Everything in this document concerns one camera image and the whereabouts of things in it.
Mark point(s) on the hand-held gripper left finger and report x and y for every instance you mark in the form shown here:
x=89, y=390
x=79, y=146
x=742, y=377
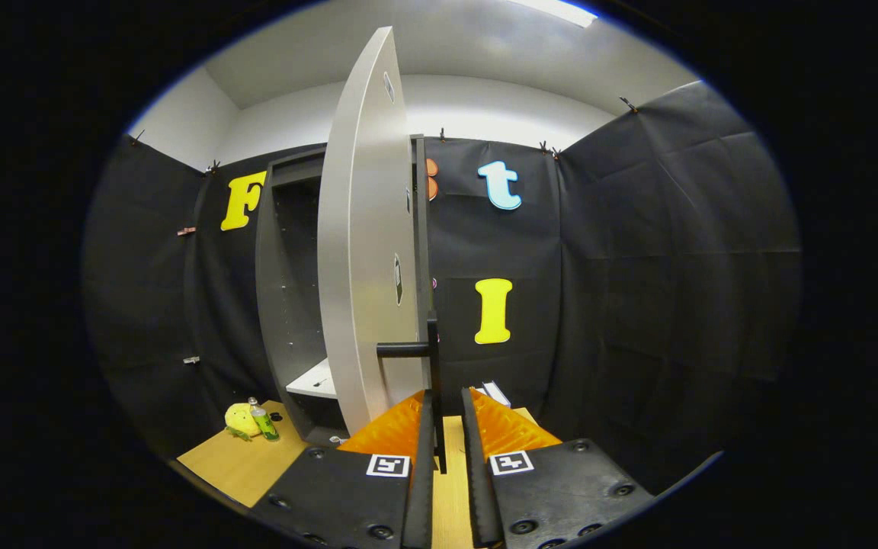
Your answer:
x=424, y=473

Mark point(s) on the white box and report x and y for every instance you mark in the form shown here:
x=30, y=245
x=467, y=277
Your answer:
x=497, y=393

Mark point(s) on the ceiling light panel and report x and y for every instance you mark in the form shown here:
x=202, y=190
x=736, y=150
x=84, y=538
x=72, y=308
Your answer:
x=557, y=11

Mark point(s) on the black backdrop cloth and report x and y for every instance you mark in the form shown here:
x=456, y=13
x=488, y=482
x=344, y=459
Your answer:
x=675, y=305

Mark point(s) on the green drink bottle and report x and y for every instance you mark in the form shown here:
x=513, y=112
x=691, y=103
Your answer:
x=264, y=423

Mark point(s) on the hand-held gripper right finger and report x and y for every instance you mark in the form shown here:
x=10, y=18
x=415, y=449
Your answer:
x=473, y=473

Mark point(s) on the beige shoe cabinet door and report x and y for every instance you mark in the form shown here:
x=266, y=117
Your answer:
x=363, y=229

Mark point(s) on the grey shoe cabinet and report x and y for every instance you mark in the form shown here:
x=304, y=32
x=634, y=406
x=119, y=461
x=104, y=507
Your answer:
x=286, y=305

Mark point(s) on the yellow plush toy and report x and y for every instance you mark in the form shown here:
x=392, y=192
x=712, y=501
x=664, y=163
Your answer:
x=239, y=419

